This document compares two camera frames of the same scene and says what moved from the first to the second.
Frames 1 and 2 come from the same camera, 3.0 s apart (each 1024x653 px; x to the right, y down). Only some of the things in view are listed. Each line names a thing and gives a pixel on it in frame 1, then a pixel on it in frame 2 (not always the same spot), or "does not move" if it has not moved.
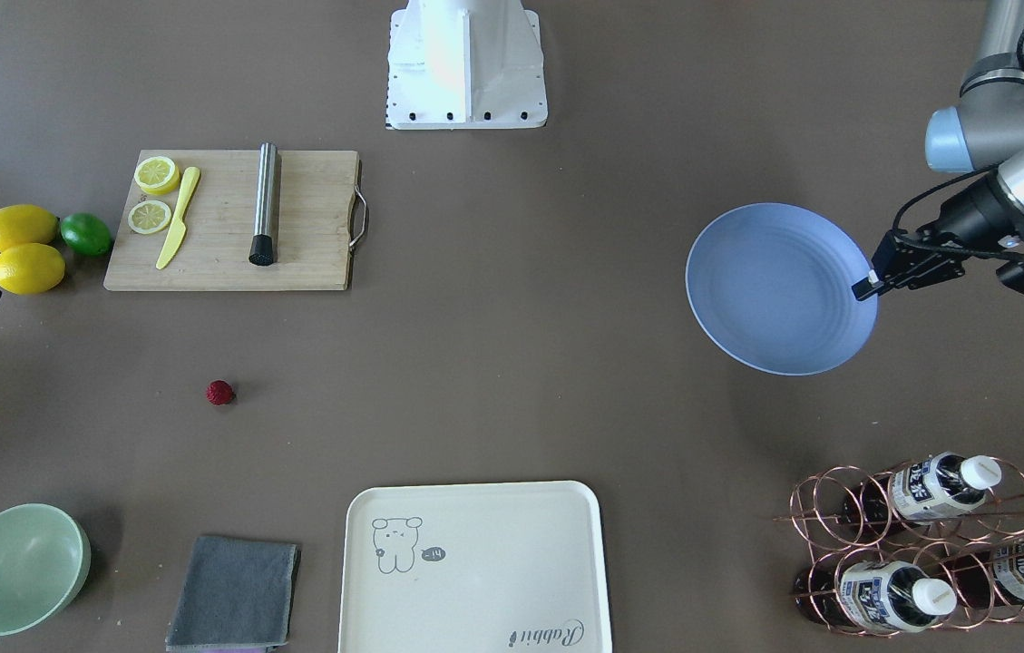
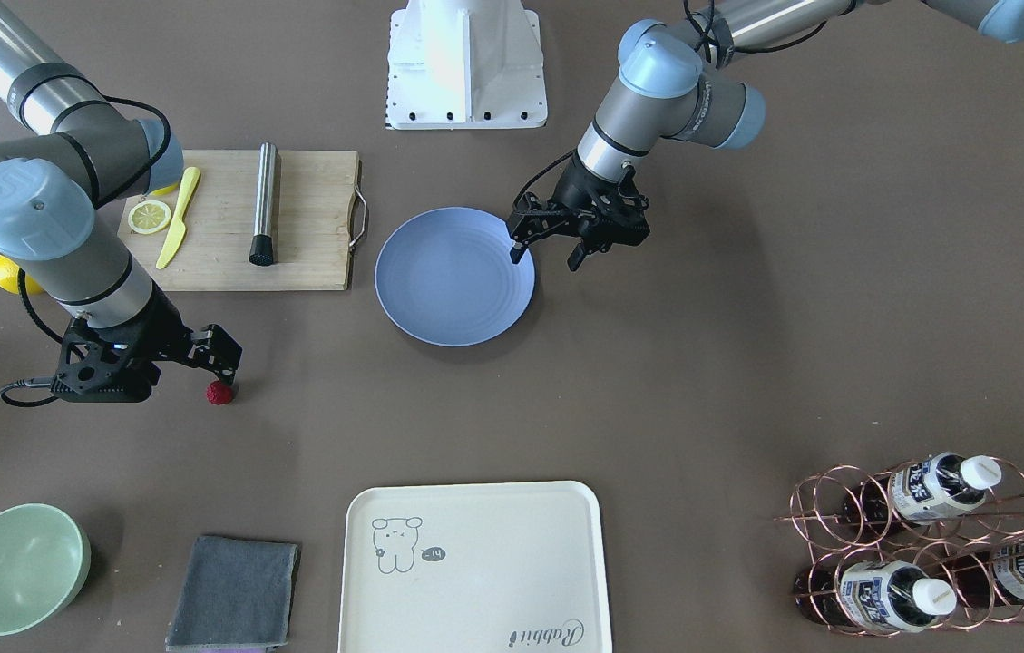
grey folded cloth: (237, 593) does not move
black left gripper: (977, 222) to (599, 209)
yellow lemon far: (28, 268) does not move
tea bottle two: (931, 487) does not move
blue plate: (772, 287) to (446, 276)
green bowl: (18, 569) does not move
